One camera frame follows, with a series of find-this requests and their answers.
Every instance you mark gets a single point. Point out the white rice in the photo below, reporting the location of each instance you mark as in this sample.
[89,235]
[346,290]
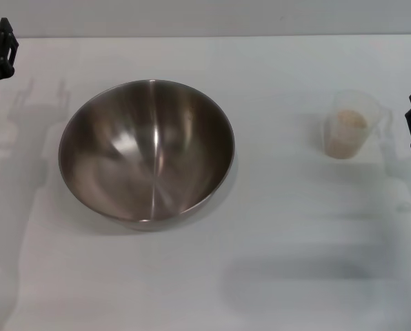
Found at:
[345,134]

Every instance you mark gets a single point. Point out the clear plastic measuring cup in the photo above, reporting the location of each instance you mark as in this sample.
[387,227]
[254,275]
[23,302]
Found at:
[374,113]

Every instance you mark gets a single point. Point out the stainless steel mixing bowl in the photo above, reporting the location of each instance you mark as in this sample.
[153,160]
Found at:
[147,155]

